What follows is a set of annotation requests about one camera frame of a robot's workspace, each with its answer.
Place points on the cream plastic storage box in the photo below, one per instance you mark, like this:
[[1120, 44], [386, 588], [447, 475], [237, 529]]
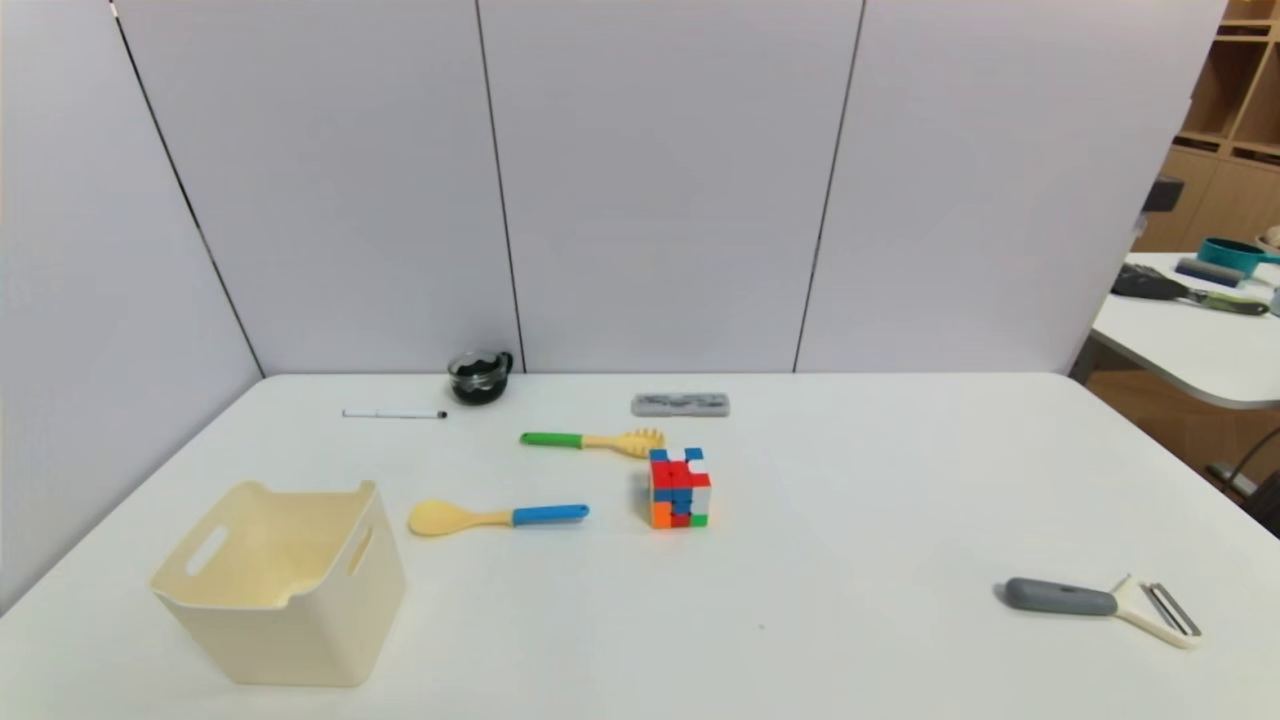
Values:
[[300, 640]]

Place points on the white side table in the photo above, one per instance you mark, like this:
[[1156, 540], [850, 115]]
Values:
[[1180, 350]]

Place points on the grey bar object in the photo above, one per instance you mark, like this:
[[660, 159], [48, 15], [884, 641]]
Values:
[[1208, 271]]

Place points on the white marker pen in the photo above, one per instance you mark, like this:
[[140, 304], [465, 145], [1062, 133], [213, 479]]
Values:
[[390, 414]]

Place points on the multicolour puzzle cube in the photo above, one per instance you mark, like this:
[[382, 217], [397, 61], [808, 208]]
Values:
[[680, 490]]

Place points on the wooden shelf cabinet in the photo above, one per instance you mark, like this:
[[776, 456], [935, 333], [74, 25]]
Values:
[[1230, 200]]

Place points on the black box on partition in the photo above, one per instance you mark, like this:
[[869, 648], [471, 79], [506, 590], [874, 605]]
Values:
[[1163, 194]]

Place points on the teal cup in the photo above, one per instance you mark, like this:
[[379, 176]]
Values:
[[1228, 256]]

